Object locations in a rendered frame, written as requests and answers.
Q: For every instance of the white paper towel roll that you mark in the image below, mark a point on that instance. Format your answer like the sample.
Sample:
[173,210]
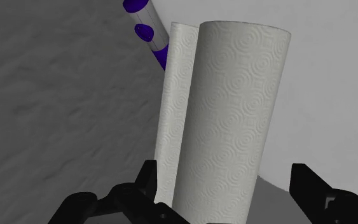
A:
[222,124]

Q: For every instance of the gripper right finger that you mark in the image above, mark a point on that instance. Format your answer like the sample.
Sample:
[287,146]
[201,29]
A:
[324,198]

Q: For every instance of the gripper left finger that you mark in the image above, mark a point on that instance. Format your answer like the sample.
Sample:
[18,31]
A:
[135,198]

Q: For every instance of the purple and clear lava lamp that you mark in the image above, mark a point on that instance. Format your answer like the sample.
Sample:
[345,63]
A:
[154,28]

